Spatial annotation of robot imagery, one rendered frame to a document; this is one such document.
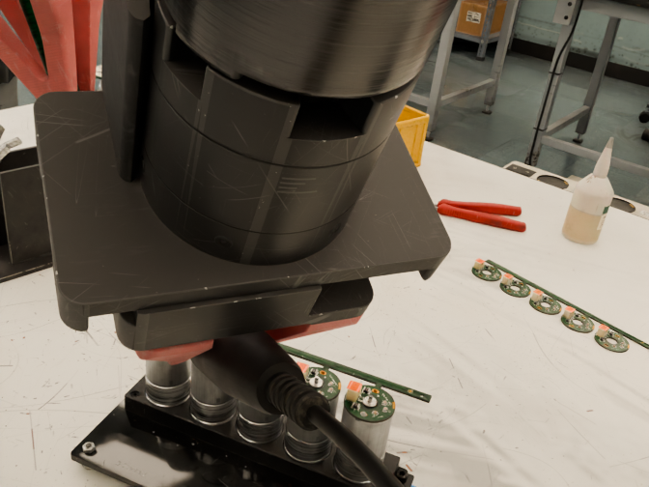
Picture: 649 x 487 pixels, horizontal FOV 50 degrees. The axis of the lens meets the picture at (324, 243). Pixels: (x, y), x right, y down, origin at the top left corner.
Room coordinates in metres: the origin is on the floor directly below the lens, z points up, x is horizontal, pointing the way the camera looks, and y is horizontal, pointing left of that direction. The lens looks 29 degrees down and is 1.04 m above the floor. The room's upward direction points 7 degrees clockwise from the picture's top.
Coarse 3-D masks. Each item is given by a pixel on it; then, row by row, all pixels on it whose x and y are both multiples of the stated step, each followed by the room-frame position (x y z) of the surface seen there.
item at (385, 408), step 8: (368, 392) 0.26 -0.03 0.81; (384, 392) 0.26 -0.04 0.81; (344, 400) 0.25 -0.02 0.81; (384, 400) 0.26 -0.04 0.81; (392, 400) 0.26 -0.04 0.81; (352, 408) 0.25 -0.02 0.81; (360, 408) 0.25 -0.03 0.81; (368, 408) 0.25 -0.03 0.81; (376, 408) 0.25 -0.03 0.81; (384, 408) 0.25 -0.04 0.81; (392, 408) 0.25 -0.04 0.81; (360, 416) 0.24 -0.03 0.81; (368, 416) 0.24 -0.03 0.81; (376, 416) 0.25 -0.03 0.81; (384, 416) 0.25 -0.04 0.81
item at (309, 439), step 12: (324, 372) 0.27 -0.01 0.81; (312, 384) 0.26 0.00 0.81; (336, 408) 0.26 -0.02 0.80; (288, 420) 0.26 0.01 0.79; (288, 432) 0.26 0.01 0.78; (300, 432) 0.25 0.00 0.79; (312, 432) 0.25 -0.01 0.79; (288, 444) 0.26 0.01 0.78; (300, 444) 0.25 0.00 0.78; (312, 444) 0.25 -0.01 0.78; (324, 444) 0.25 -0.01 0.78; (300, 456) 0.25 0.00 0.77; (312, 456) 0.25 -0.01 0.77; (324, 456) 0.26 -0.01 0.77
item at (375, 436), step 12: (372, 408) 0.25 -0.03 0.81; (348, 420) 0.25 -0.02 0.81; (360, 420) 0.24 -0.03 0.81; (360, 432) 0.24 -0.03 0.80; (372, 432) 0.24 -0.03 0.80; (384, 432) 0.25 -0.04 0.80; (372, 444) 0.24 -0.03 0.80; (384, 444) 0.25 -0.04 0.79; (336, 456) 0.25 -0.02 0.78; (336, 468) 0.25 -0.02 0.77; (348, 468) 0.24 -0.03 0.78; (348, 480) 0.24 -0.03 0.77; (360, 480) 0.24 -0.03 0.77
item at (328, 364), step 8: (280, 344) 0.29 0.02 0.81; (288, 352) 0.28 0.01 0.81; (296, 352) 0.29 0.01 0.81; (304, 352) 0.29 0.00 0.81; (312, 360) 0.28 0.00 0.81; (320, 360) 0.28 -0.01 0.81; (328, 360) 0.28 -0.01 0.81; (328, 368) 0.28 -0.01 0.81; (336, 368) 0.28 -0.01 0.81; (344, 368) 0.28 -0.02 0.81; (352, 368) 0.28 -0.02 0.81; (352, 376) 0.27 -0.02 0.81; (360, 376) 0.27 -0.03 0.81; (368, 376) 0.27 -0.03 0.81; (376, 376) 0.27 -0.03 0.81; (376, 384) 0.27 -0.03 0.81; (384, 384) 0.27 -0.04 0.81; (392, 384) 0.27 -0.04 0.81; (400, 392) 0.27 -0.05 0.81; (408, 392) 0.27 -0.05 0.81; (416, 392) 0.27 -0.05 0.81; (424, 400) 0.26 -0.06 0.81
